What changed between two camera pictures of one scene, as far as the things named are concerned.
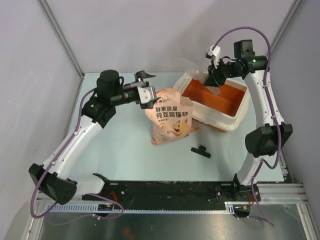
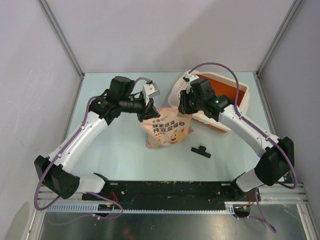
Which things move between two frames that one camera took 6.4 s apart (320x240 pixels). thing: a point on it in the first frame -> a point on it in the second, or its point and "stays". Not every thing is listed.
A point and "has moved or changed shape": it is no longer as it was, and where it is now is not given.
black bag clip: [201, 151] stays
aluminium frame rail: [270, 194] stays
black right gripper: [214, 79] -> [183, 107]
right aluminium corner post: [293, 9] stays
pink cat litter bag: [171, 116] has moved or changed shape
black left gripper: [139, 77] -> [150, 112]
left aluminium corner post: [61, 37] stays
